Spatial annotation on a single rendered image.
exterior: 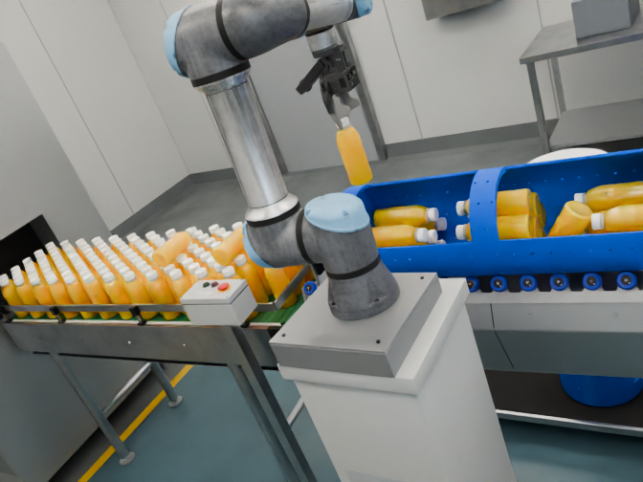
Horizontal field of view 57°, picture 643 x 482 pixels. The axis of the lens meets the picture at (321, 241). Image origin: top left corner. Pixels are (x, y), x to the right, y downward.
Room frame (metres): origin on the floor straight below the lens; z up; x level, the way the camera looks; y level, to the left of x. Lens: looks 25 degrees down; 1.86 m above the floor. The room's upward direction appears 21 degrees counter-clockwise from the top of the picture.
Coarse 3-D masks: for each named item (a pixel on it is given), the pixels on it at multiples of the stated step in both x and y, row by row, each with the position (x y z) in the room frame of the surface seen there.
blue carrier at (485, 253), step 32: (576, 160) 1.30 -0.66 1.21; (608, 160) 1.30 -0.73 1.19; (640, 160) 1.27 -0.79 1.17; (352, 192) 1.60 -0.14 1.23; (384, 192) 1.69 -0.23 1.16; (416, 192) 1.63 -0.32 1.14; (448, 192) 1.58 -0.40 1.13; (480, 192) 1.33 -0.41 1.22; (544, 192) 1.43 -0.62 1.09; (576, 192) 1.38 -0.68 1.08; (448, 224) 1.59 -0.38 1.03; (480, 224) 1.28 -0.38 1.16; (384, 256) 1.43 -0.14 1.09; (416, 256) 1.38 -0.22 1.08; (448, 256) 1.33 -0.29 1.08; (480, 256) 1.28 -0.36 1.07; (512, 256) 1.23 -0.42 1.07; (544, 256) 1.19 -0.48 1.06; (576, 256) 1.15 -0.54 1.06; (608, 256) 1.11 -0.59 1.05; (640, 256) 1.07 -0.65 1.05
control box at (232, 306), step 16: (192, 288) 1.68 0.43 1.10; (208, 288) 1.64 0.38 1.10; (240, 288) 1.58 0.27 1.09; (192, 304) 1.62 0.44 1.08; (208, 304) 1.58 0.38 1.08; (224, 304) 1.54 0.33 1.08; (240, 304) 1.55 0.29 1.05; (256, 304) 1.60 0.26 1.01; (192, 320) 1.64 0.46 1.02; (208, 320) 1.60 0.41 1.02; (224, 320) 1.56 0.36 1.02; (240, 320) 1.53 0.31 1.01
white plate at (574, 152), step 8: (552, 152) 1.78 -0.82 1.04; (560, 152) 1.76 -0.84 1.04; (568, 152) 1.74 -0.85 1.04; (576, 152) 1.71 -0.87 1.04; (584, 152) 1.69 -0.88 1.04; (592, 152) 1.67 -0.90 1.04; (600, 152) 1.65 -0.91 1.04; (536, 160) 1.77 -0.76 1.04; (544, 160) 1.75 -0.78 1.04; (552, 160) 1.73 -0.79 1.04
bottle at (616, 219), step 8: (616, 208) 1.16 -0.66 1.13; (624, 208) 1.15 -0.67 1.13; (632, 208) 1.14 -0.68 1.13; (640, 208) 1.12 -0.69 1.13; (600, 216) 1.18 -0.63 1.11; (608, 216) 1.16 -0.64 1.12; (616, 216) 1.14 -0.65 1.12; (624, 216) 1.13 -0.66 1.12; (632, 216) 1.12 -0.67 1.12; (640, 216) 1.11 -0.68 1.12; (600, 224) 1.17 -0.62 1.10; (608, 224) 1.15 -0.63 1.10; (616, 224) 1.14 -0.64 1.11; (624, 224) 1.13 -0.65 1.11; (632, 224) 1.12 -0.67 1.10; (640, 224) 1.11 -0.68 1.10
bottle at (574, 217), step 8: (568, 208) 1.21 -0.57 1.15; (576, 208) 1.22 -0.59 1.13; (584, 208) 1.22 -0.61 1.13; (560, 216) 1.23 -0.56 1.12; (568, 216) 1.21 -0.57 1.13; (576, 216) 1.19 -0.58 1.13; (584, 216) 1.19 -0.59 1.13; (560, 224) 1.22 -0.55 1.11; (568, 224) 1.20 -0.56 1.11; (576, 224) 1.19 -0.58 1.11; (584, 224) 1.19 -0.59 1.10; (552, 232) 1.24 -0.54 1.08; (560, 232) 1.22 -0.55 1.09; (568, 232) 1.21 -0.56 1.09; (576, 232) 1.20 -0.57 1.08
